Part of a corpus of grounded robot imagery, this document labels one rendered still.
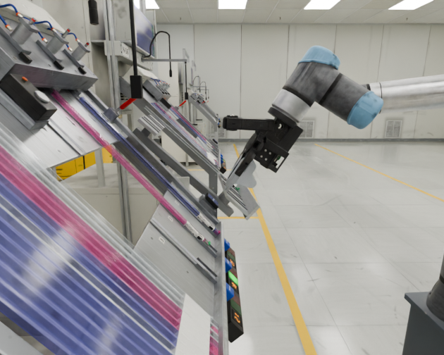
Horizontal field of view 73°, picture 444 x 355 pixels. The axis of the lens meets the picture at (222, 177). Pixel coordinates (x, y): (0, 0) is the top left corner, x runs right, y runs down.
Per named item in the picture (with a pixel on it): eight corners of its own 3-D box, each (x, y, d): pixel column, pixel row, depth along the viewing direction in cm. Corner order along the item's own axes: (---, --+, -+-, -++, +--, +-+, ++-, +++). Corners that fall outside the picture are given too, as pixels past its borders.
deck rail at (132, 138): (206, 234, 96) (220, 222, 95) (206, 237, 94) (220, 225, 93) (29, 58, 83) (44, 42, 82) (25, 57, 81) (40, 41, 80)
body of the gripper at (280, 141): (274, 176, 66) (306, 129, 64) (241, 155, 65) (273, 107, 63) (268, 168, 74) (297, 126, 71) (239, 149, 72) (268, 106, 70)
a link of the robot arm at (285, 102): (285, 88, 62) (278, 89, 70) (272, 107, 63) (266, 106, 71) (314, 108, 63) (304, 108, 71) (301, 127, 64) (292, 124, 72)
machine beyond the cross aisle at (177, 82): (220, 157, 603) (220, 55, 557) (220, 165, 524) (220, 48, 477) (151, 157, 602) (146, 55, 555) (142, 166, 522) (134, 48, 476)
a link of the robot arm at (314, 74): (349, 59, 59) (312, 36, 60) (315, 107, 62) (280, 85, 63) (342, 69, 67) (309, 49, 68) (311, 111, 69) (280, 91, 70)
